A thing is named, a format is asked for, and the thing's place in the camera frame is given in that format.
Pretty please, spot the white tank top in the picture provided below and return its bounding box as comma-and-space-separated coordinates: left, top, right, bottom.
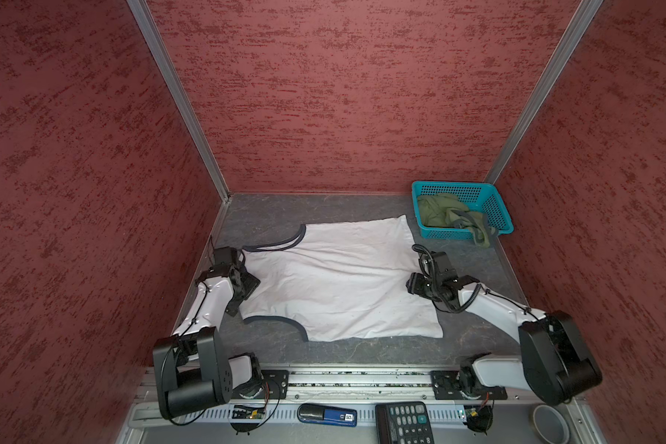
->
239, 216, 443, 342

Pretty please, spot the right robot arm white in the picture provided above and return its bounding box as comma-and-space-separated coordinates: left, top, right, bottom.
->
406, 273, 603, 406

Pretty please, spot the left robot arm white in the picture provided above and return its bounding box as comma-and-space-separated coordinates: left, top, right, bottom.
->
153, 264, 266, 425

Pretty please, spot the green grey tank top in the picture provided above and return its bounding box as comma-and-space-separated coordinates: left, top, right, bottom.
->
416, 194, 499, 248

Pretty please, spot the teal plastic basket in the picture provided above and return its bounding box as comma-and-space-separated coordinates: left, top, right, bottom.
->
412, 181, 514, 240

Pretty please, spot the left small circuit board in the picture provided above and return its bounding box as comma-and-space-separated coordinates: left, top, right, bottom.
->
231, 405, 268, 421

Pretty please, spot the small circuit board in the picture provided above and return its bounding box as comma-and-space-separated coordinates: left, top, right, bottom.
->
231, 405, 268, 421
464, 405, 494, 435

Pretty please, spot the right small circuit board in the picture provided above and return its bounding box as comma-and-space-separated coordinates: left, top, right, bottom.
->
464, 405, 494, 435

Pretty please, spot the blue black stapler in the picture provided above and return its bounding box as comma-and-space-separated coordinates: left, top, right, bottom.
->
297, 403, 358, 427

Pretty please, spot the black calculator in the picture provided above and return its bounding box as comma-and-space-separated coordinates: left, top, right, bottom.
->
375, 401, 435, 444

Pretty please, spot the white plastic box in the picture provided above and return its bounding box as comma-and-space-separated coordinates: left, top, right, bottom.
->
127, 401, 171, 429

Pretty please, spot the grey tape roll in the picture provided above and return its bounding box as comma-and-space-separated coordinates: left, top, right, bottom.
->
530, 404, 571, 444

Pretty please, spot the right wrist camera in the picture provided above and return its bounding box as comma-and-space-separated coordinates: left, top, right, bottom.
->
423, 252, 457, 279

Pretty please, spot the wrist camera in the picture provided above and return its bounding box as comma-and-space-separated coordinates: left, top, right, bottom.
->
211, 247, 240, 270
423, 252, 457, 279

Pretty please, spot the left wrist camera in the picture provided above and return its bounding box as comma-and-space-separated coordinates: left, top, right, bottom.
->
211, 247, 240, 270

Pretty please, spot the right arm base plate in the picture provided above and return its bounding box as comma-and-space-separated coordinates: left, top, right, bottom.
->
430, 370, 508, 401

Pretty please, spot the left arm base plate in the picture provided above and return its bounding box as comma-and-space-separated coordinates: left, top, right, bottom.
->
252, 369, 290, 401

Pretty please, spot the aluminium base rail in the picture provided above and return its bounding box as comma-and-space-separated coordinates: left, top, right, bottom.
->
135, 363, 586, 403

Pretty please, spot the white perforated cable strip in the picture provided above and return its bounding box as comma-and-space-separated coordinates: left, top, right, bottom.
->
195, 403, 467, 427

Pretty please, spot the aluminium corner post left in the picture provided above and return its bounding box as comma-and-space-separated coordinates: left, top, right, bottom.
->
127, 0, 231, 205

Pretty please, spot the aluminium corner post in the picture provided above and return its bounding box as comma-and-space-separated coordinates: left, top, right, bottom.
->
484, 0, 603, 184
127, 0, 231, 205

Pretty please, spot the aluminium corner post right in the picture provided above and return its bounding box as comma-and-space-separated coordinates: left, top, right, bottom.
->
484, 0, 603, 184

